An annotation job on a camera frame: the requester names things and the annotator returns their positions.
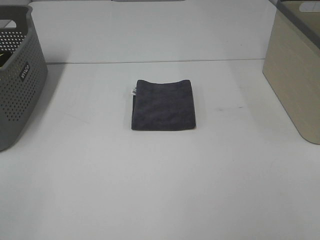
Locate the dark grey towel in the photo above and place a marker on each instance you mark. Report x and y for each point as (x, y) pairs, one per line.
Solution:
(163, 106)

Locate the beige plastic storage bin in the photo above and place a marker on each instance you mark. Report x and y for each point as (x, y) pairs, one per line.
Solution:
(292, 64)

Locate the grey perforated plastic basket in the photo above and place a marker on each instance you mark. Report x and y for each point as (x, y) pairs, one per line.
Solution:
(23, 72)

